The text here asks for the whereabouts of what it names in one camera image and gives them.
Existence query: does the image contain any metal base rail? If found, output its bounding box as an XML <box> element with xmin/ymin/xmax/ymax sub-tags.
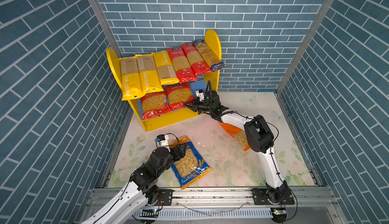
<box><xmin>91</xmin><ymin>186</ymin><xmax>338</xmax><ymax>222</ymax></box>

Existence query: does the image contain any red fusilli bag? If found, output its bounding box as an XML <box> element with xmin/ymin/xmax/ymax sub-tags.
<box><xmin>165</xmin><ymin>83</ymin><xmax>195</xmax><ymax>111</ymax></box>

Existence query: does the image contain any floral table mat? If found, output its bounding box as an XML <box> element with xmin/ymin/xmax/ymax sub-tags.
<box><xmin>108</xmin><ymin>92</ymin><xmax>315</xmax><ymax>188</ymax></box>

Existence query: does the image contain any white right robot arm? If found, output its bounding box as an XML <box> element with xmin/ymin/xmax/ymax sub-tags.
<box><xmin>184</xmin><ymin>81</ymin><xmax>296</xmax><ymax>204</ymax></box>

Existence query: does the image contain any blue shell pasta bag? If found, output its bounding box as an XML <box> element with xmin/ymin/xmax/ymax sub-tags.
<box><xmin>171</xmin><ymin>136</ymin><xmax>212</xmax><ymax>190</ymax></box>

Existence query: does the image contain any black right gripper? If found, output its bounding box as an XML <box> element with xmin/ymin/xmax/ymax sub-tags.
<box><xmin>183</xmin><ymin>98</ymin><xmax>214</xmax><ymax>116</ymax></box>

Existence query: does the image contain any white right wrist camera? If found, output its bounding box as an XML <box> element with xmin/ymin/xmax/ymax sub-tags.
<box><xmin>196</xmin><ymin>90</ymin><xmax>205</xmax><ymax>102</ymax></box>

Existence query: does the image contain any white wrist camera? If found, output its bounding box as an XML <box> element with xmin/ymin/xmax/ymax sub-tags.
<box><xmin>196</xmin><ymin>90</ymin><xmax>205</xmax><ymax>102</ymax></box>
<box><xmin>155</xmin><ymin>134</ymin><xmax>169</xmax><ymax>148</ymax></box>

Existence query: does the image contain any red labelled spaghetti bag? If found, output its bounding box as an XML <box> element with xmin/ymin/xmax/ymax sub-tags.
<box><xmin>167</xmin><ymin>47</ymin><xmax>198</xmax><ymax>84</ymax></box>

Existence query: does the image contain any red macaroni bag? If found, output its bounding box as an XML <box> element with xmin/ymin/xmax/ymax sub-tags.
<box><xmin>140</xmin><ymin>91</ymin><xmax>171</xmax><ymax>121</ymax></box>

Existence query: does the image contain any yellow Pastatime spaghetti bag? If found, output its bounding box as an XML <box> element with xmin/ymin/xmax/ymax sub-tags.
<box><xmin>136</xmin><ymin>55</ymin><xmax>163</xmax><ymax>94</ymax></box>
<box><xmin>120</xmin><ymin>58</ymin><xmax>144</xmax><ymax>101</ymax></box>

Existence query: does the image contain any orange macaroni bag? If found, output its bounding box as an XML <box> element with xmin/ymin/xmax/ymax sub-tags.
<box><xmin>220</xmin><ymin>123</ymin><xmax>250</xmax><ymax>151</ymax></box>

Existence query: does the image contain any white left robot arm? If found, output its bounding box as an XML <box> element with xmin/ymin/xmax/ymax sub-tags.
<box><xmin>83</xmin><ymin>143</ymin><xmax>186</xmax><ymax>224</ymax></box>

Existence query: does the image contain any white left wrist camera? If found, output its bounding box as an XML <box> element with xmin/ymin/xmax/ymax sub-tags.
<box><xmin>155</xmin><ymin>134</ymin><xmax>169</xmax><ymax>148</ymax></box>

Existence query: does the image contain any dark labelled spaghetti bag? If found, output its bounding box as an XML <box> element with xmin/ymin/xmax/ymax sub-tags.
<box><xmin>193</xmin><ymin>39</ymin><xmax>225</xmax><ymax>72</ymax></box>

